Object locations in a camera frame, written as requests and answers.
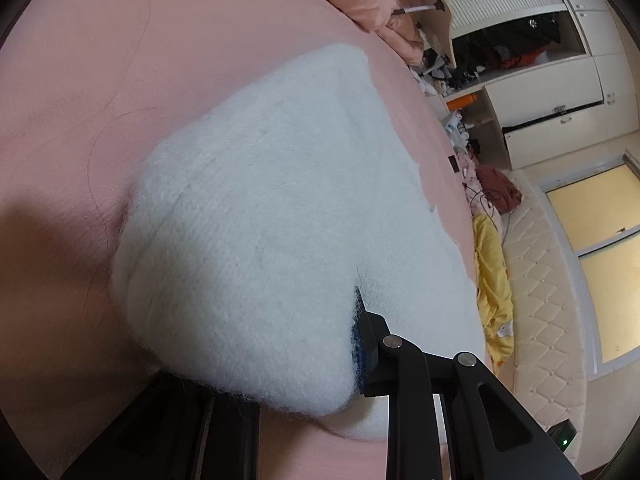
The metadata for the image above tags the pink bed sheet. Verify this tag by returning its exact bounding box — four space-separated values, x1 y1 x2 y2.
0 0 482 480

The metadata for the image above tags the white fuzzy knit cardigan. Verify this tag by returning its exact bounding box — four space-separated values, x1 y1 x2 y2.
109 42 489 444

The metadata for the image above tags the black cable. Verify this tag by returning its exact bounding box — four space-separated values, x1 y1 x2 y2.
464 180 507 222

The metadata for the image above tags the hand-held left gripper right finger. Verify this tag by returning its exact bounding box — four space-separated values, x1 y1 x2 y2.
350 285 584 480

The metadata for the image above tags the white tufted headboard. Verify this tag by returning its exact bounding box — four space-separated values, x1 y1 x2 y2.
492 167 602 461

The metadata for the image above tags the folding bed table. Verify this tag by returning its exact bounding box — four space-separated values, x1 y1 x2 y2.
390 0 459 78

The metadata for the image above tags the white cabinet unit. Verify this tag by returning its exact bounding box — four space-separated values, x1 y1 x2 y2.
400 0 640 172

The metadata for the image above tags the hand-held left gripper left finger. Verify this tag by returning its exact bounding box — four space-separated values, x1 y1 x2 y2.
60 370 262 480

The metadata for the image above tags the brown crumpled cloth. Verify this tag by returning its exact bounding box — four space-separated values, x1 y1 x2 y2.
475 164 524 214

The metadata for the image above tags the yellow printed blanket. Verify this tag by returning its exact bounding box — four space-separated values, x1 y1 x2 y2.
472 212 516 377

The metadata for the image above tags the window with yellow blind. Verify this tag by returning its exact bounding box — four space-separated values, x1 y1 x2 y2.
542 151 640 367

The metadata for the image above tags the black device with green light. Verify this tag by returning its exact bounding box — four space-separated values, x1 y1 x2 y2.
545 422 577 454

